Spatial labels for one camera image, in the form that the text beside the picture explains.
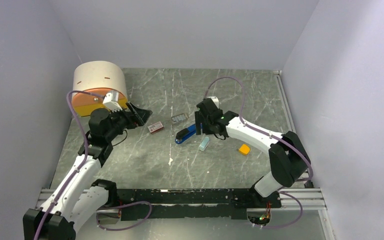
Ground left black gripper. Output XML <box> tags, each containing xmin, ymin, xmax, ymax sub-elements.
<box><xmin>105</xmin><ymin>101</ymin><xmax>152</xmax><ymax>141</ymax></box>

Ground staple tray with staples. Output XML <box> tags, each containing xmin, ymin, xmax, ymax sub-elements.
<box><xmin>171</xmin><ymin>113</ymin><xmax>189</xmax><ymax>125</ymax></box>

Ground red white staple box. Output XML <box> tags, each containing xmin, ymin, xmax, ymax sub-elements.
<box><xmin>147</xmin><ymin>121</ymin><xmax>164</xmax><ymax>134</ymax></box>

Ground blue stapler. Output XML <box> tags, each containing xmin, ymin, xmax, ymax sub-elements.
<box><xmin>174</xmin><ymin>124</ymin><xmax>196</xmax><ymax>145</ymax></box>

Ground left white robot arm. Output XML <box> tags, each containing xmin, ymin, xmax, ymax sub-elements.
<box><xmin>22</xmin><ymin>102</ymin><xmax>153</xmax><ymax>240</ymax></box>

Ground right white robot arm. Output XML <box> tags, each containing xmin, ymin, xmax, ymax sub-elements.
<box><xmin>195</xmin><ymin>98</ymin><xmax>311</xmax><ymax>207</ymax></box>

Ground light blue eraser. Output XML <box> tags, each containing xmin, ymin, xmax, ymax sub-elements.
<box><xmin>198</xmin><ymin>136</ymin><xmax>210</xmax><ymax>152</ymax></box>

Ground beige drawer cabinet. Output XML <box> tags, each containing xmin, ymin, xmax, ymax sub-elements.
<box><xmin>71</xmin><ymin>60</ymin><xmax>128</xmax><ymax>117</ymax></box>

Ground orange yellow block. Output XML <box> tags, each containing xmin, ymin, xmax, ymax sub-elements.
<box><xmin>238</xmin><ymin>144</ymin><xmax>251</xmax><ymax>156</ymax></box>

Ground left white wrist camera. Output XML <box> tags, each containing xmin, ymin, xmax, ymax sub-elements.
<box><xmin>102</xmin><ymin>89</ymin><xmax>127</xmax><ymax>112</ymax></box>

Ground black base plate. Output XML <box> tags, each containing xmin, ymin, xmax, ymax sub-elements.
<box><xmin>99</xmin><ymin>188</ymin><xmax>282</xmax><ymax>221</ymax></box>

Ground aluminium side rail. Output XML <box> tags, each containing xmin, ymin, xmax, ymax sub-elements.
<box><xmin>272</xmin><ymin>70</ymin><xmax>315</xmax><ymax>189</ymax></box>

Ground aluminium front rail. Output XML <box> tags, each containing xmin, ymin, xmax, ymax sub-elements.
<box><xmin>35</xmin><ymin>188</ymin><xmax>327</xmax><ymax>211</ymax></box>

